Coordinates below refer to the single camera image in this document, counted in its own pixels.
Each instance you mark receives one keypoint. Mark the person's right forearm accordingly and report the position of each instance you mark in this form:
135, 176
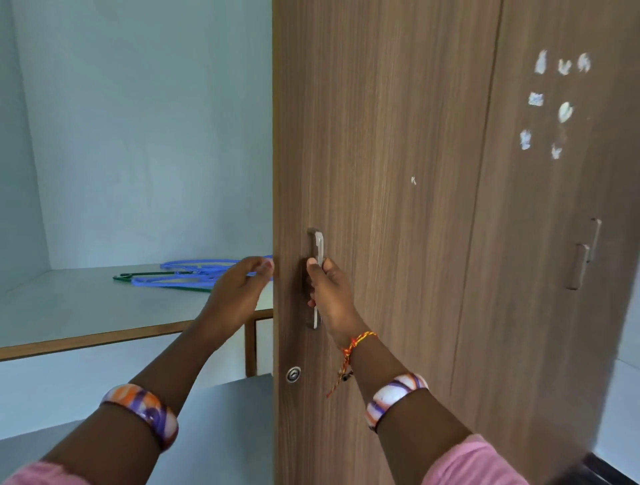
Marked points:
420, 440

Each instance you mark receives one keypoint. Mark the round metal door lock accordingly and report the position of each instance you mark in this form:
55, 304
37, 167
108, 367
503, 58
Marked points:
293, 374

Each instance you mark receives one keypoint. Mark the person's left hand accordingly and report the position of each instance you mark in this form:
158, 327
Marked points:
235, 295

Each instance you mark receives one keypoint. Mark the person's left forearm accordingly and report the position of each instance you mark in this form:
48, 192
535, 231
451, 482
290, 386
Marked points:
170, 370

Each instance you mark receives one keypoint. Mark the striped orange purple bangle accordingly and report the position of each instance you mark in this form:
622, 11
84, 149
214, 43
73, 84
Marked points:
145, 405

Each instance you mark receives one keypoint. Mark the pile of blue hangers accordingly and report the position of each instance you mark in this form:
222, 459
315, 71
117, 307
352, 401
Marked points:
190, 266

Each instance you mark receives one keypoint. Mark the striped white purple bangle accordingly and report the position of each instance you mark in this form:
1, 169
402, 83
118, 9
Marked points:
392, 395

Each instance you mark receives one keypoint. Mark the person's right hand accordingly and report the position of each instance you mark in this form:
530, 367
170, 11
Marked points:
333, 300

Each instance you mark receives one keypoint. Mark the white sticker residue patches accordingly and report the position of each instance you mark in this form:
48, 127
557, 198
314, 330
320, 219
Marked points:
565, 111

